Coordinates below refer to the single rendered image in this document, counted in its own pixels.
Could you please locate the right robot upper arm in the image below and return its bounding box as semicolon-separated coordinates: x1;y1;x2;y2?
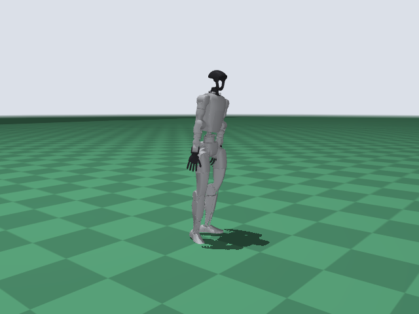
195;95;210;129

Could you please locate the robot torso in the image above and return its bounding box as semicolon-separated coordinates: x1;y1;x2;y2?
199;91;226;157

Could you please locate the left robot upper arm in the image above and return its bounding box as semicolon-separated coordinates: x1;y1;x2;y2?
220;99;229;130

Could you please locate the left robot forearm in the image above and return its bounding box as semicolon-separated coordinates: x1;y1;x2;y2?
215;128;226;147

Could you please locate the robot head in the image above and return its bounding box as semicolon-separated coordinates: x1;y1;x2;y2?
208;70;227;96

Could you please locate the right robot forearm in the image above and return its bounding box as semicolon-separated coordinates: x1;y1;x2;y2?
192;120;202;152

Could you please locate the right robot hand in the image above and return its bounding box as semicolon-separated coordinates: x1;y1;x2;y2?
187;147;201;171

